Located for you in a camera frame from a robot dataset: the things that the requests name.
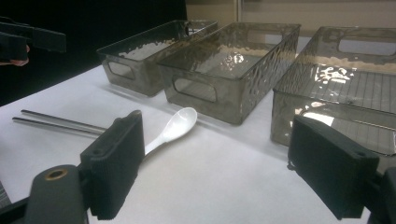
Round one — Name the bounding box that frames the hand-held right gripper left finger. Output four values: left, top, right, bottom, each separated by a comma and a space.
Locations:
79, 109, 146, 221

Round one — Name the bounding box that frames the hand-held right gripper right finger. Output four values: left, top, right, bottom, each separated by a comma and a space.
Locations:
287, 115, 381, 221

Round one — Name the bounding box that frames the metal chopstick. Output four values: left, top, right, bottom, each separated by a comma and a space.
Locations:
12, 117, 103, 136
21, 109, 107, 132

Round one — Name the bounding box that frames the smoky clear plastic bin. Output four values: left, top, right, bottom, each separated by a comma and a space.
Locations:
270, 26, 396, 157
96, 19, 219, 97
157, 21, 302, 126

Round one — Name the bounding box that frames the white plastic spoon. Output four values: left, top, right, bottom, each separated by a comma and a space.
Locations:
144, 106, 198, 156

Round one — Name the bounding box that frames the black curtain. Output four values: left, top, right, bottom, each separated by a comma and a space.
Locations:
0, 0, 189, 107

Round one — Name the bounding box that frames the white table cover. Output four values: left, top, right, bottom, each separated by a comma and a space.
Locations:
0, 36, 396, 224

